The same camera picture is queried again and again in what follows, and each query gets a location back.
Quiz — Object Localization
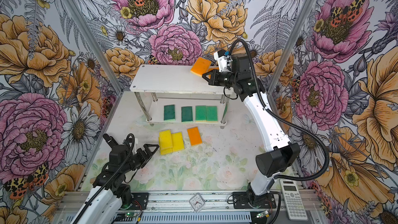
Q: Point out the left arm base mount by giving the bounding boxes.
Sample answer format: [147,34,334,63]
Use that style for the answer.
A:
[116,184,149,210]

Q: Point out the dark green scouring sponge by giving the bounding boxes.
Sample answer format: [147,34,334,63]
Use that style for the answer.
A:
[181,106,193,122]

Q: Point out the yellow sponge bottom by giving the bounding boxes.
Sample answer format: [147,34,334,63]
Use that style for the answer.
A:
[160,148,173,156]

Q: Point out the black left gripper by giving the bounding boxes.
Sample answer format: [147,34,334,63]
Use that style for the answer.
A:
[121,144,159,173]

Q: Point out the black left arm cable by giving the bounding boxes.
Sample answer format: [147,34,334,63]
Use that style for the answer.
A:
[71,133,136,224]

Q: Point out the orange sponge back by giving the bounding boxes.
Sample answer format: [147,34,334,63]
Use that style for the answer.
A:
[187,127,203,146]

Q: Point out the black corrugated right cable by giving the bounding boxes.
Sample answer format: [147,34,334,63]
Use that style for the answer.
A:
[227,38,330,181]

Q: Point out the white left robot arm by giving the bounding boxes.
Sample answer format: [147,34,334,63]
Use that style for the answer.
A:
[72,142,160,224]

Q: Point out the yellow sponge top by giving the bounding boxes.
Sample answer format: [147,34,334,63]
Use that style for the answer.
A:
[159,130,173,150]

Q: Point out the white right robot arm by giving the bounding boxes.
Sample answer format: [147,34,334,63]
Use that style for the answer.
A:
[202,50,300,206]

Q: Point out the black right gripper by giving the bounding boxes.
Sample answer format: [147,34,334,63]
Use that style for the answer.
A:
[201,68,238,88]

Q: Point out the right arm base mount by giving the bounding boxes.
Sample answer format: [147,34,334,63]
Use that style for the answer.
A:
[227,190,277,209]

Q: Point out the small white clock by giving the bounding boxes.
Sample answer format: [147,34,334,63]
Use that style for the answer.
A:
[189,194,206,213]

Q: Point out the white two-tier metal shelf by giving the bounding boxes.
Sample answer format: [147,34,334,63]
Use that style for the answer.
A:
[130,64,232,129]

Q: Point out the orange sponge front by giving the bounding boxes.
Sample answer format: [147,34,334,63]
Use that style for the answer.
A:
[208,66,219,72]

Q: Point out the light green sponge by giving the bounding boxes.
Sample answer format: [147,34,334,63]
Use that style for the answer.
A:
[195,105,207,122]
[206,106,218,122]

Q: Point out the yellow sponge right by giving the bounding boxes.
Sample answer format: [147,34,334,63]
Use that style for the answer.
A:
[172,132,184,152]

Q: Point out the yellow sponge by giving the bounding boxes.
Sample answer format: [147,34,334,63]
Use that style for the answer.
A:
[160,148,173,156]
[159,130,173,150]
[172,132,184,152]

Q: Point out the orange sponge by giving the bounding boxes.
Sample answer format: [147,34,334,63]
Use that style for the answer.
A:
[190,57,211,77]
[187,127,203,146]
[208,66,219,72]

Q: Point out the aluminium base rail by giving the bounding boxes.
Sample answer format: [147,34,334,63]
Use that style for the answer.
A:
[51,190,329,224]

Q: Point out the white calculator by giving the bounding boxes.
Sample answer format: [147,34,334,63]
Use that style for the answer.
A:
[280,179,308,221]

